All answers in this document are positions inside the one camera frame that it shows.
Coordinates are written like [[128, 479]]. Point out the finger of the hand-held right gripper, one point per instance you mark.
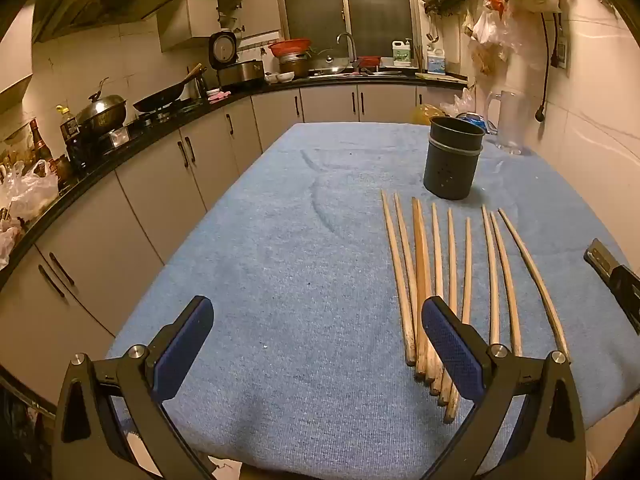
[[629, 295], [604, 261]]

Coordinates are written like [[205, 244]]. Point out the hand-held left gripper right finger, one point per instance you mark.
[[452, 350]]

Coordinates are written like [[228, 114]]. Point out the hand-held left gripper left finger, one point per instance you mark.
[[182, 347]]

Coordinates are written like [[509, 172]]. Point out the row of wooden chopsticks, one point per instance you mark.
[[421, 260]]

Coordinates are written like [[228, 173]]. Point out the black utensil holder cup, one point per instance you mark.
[[450, 170]]

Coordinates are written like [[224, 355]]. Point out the blue table cloth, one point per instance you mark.
[[280, 270]]

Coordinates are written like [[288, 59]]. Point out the grey base cabinets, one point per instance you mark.
[[150, 185]]

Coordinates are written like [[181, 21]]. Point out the clear plastic pitcher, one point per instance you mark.
[[511, 120]]

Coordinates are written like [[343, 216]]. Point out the blue plastic bag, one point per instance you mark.
[[475, 122]]

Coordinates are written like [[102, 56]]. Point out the white plastic bag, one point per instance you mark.
[[462, 102]]

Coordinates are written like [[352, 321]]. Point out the crumpled clear plastic bags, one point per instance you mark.
[[30, 195]]

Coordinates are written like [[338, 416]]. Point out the yellow plastic bag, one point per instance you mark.
[[427, 114]]

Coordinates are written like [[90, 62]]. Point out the cooking oil bottle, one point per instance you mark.
[[69, 135]]

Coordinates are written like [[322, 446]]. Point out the cutting board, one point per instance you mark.
[[442, 78]]

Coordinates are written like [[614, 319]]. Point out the steel wok with lid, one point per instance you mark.
[[102, 112]]

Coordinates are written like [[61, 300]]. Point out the black wok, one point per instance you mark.
[[160, 99]]

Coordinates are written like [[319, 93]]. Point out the dark glass bottle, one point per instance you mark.
[[40, 142]]

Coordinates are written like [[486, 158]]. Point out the pink cloth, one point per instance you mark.
[[218, 96]]

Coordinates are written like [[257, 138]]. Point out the black kitchen counter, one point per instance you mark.
[[240, 94]]

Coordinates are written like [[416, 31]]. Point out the white jug blue label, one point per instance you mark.
[[435, 61]]

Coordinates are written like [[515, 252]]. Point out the silver electric cooker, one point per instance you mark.
[[241, 74]]

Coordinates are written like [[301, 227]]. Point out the small white bowls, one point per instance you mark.
[[281, 77]]

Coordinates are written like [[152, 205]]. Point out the white jug green label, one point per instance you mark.
[[402, 54]]

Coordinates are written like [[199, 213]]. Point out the red bowl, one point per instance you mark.
[[369, 62]]

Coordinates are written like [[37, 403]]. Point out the kitchen faucet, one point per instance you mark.
[[353, 50]]

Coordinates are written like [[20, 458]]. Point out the glass pot lid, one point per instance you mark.
[[325, 59]]

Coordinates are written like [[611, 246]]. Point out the red plastic basin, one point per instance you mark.
[[290, 47]]

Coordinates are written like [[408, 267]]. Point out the range hood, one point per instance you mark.
[[110, 5]]

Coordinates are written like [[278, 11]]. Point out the kitchen window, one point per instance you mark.
[[350, 5]]

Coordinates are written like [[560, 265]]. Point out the wall socket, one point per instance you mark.
[[560, 52]]

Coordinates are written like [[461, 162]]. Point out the grey wall cabinets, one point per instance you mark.
[[220, 15]]

